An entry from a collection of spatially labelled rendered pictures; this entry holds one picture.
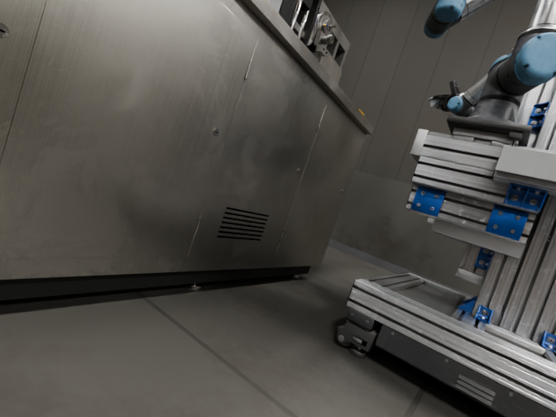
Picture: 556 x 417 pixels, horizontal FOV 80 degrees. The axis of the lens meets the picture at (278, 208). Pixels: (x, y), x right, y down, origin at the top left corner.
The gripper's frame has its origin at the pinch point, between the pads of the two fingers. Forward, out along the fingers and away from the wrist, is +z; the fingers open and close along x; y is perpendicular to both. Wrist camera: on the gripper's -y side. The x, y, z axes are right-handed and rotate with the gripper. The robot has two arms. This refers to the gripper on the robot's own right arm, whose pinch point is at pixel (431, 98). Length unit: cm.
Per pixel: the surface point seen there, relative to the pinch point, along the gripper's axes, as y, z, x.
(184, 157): 61, -55, -152
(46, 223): 79, -67, -178
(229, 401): 105, -91, -144
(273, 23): 19, -51, -133
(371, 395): 111, -91, -104
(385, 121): -13, 132, 97
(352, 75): -63, 184, 79
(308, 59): 21, -41, -113
